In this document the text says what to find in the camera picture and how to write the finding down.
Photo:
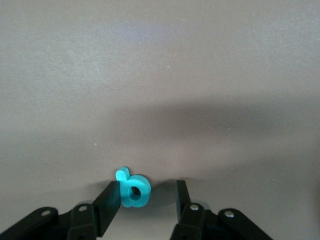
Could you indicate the teal foam letter a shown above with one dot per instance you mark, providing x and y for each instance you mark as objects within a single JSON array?
[{"x": 142, "y": 185}]

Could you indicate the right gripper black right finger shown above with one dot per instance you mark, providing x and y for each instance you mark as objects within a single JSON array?
[{"x": 195, "y": 222}]

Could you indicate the brown table cover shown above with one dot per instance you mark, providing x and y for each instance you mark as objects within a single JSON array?
[{"x": 160, "y": 75}]

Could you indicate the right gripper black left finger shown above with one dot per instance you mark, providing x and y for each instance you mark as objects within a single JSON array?
[{"x": 82, "y": 222}]

